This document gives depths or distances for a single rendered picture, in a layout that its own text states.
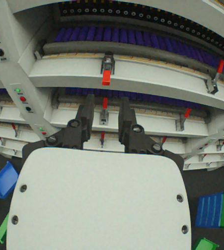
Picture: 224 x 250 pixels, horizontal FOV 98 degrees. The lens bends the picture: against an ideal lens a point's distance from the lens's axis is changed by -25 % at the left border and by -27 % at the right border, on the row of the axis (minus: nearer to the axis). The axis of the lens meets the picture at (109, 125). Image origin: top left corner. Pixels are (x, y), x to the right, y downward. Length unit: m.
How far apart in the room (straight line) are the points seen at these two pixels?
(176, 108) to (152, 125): 0.11
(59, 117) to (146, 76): 0.30
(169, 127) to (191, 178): 0.99
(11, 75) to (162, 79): 0.35
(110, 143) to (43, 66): 0.42
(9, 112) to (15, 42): 0.33
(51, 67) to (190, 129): 0.49
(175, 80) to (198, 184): 1.24
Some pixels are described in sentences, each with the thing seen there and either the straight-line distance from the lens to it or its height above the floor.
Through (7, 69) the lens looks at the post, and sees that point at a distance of 0.34.
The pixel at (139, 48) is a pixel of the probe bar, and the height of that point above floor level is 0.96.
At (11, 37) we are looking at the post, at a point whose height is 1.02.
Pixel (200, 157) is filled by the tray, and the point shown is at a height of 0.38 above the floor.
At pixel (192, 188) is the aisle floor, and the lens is 1.39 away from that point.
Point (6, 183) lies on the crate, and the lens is 1.38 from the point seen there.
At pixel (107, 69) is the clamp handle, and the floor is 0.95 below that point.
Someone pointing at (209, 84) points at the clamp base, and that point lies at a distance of 0.37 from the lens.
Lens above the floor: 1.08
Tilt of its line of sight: 57 degrees down
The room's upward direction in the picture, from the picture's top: 8 degrees clockwise
